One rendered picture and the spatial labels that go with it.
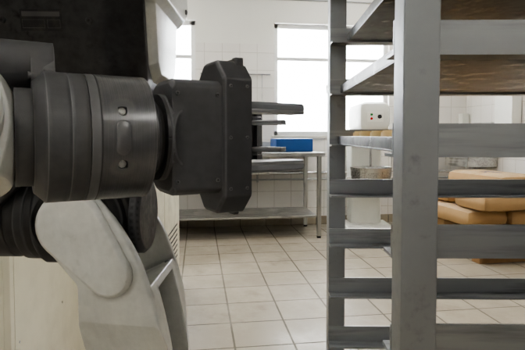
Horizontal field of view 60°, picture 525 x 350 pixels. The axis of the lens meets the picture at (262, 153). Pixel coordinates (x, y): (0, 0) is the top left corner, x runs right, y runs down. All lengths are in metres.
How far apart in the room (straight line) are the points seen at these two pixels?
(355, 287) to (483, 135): 0.50
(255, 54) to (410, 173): 4.98
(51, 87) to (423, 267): 0.31
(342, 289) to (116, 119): 0.65
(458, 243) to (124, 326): 0.39
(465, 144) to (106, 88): 0.30
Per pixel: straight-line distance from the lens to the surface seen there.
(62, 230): 0.59
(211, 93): 0.34
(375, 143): 0.54
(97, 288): 0.59
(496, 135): 0.45
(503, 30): 0.46
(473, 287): 0.94
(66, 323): 1.86
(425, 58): 0.40
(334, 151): 0.83
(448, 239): 0.44
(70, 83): 0.32
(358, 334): 0.91
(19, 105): 0.31
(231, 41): 5.34
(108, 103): 0.31
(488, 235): 0.46
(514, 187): 0.94
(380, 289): 0.89
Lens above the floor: 1.06
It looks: 2 degrees down
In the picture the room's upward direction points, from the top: straight up
